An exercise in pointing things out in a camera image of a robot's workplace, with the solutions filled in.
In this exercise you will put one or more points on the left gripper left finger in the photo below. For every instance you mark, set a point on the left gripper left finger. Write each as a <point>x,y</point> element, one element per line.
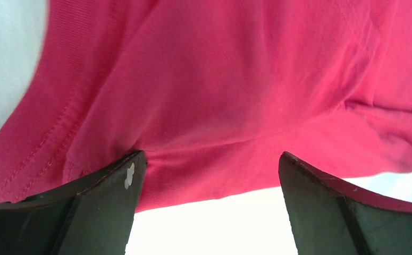
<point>91,215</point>

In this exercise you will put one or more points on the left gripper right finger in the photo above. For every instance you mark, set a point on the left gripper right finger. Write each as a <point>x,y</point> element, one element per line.
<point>329,215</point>

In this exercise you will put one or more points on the crimson red t-shirt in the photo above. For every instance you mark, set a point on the crimson red t-shirt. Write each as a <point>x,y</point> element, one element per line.
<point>213,92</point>

